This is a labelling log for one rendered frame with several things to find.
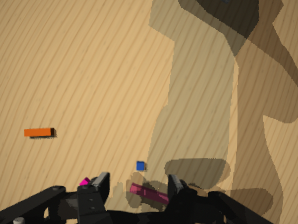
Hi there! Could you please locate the small blue block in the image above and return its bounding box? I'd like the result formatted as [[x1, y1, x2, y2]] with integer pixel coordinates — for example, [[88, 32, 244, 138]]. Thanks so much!
[[136, 161, 144, 171]]

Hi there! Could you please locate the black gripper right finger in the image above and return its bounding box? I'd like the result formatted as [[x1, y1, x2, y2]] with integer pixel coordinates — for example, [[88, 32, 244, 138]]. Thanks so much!
[[153, 174, 273, 224]]

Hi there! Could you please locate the orange rod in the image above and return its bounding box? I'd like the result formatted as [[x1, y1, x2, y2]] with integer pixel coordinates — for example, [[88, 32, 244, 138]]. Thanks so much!
[[24, 128, 54, 137]]

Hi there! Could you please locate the short magenta block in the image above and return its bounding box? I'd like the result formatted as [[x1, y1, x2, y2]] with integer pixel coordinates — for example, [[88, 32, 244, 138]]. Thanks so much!
[[79, 177, 90, 185]]

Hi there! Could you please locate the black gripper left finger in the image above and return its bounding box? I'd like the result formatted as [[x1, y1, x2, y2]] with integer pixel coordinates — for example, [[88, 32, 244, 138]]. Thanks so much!
[[0, 172, 113, 224]]

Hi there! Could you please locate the pink rod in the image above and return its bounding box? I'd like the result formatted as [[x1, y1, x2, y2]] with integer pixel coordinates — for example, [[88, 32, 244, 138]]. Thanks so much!
[[129, 183, 169, 205]]

